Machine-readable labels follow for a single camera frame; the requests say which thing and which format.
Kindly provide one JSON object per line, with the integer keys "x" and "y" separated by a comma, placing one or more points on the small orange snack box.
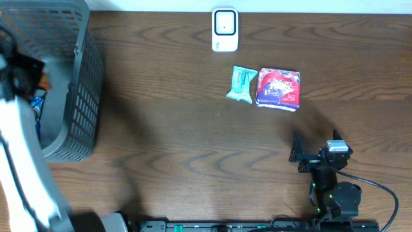
{"x": 44, "y": 82}

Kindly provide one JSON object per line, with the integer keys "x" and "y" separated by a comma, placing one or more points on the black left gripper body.
{"x": 24, "y": 69}

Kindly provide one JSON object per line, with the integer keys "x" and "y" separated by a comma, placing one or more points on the mint green snack packet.
{"x": 240, "y": 84}

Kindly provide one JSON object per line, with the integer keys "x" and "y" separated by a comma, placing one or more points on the blue Oreo cookie pack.
{"x": 37, "y": 105}

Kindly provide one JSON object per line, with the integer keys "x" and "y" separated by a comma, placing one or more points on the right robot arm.
{"x": 337, "y": 202}

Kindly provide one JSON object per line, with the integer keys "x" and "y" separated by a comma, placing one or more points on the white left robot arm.
{"x": 34, "y": 201}

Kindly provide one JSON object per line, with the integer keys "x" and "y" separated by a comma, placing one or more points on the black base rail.
{"x": 280, "y": 225}

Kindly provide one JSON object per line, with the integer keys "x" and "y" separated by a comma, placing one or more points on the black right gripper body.
{"x": 310, "y": 161}

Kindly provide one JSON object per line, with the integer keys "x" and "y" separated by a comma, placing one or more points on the red purple snack bag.
{"x": 278, "y": 89}

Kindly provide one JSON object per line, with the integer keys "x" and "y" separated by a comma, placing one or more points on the grey plastic mesh basket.
{"x": 56, "y": 33}

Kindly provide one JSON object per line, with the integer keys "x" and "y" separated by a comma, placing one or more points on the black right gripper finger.
{"x": 297, "y": 151}
{"x": 336, "y": 135}

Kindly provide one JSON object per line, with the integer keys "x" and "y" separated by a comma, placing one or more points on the white barcode scanner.
{"x": 225, "y": 30}

